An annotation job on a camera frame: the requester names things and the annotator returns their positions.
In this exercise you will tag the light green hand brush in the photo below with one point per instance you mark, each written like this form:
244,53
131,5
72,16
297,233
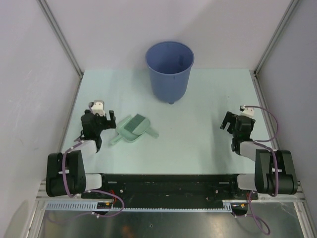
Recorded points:
139,125

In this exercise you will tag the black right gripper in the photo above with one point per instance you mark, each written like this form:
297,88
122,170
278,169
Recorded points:
231,117

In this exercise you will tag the aluminium frame post right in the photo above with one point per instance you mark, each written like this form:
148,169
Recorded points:
285,20

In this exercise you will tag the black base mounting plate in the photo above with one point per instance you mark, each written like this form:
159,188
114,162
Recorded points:
223,186

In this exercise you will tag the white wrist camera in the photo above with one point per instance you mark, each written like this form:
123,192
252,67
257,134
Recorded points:
247,111
97,108

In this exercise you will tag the aluminium frame rail front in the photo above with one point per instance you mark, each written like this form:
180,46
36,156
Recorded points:
260,198

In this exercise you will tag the aluminium frame post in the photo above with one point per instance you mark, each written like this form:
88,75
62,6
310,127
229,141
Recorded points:
49,15
285,20

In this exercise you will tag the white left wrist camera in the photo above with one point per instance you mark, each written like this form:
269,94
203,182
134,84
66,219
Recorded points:
97,108

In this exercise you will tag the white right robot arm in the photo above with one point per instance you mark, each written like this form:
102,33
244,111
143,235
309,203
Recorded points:
274,171

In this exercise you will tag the blue plastic waste bin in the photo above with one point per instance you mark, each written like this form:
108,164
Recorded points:
169,65

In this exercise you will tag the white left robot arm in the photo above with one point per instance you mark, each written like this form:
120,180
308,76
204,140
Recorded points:
65,170

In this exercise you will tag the aluminium frame post left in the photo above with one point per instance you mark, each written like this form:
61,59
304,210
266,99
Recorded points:
49,15

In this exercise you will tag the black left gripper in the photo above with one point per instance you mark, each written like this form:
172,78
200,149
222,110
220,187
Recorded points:
111,124

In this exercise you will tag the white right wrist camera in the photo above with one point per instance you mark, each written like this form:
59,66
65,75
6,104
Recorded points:
247,111

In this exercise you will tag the light green plastic dustpan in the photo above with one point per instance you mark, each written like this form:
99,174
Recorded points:
124,134

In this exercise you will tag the white cable duct strip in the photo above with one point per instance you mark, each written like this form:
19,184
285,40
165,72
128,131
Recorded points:
96,207

